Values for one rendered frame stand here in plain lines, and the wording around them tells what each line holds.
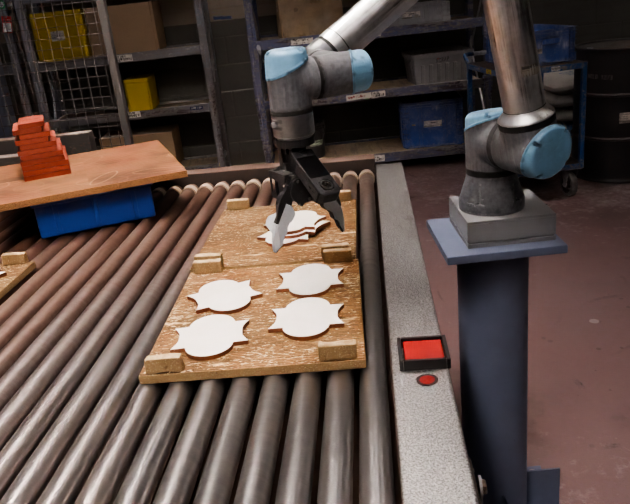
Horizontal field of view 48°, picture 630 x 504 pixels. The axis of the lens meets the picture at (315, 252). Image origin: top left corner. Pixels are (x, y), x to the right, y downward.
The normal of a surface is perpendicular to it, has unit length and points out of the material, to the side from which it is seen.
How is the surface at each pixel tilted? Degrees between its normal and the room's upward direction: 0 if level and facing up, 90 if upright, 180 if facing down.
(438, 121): 90
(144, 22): 90
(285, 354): 0
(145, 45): 90
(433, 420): 0
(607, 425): 0
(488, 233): 90
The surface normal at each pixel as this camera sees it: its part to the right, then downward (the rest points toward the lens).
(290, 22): 0.27, 0.22
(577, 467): -0.10, -0.93
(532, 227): 0.03, 0.36
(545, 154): 0.44, 0.41
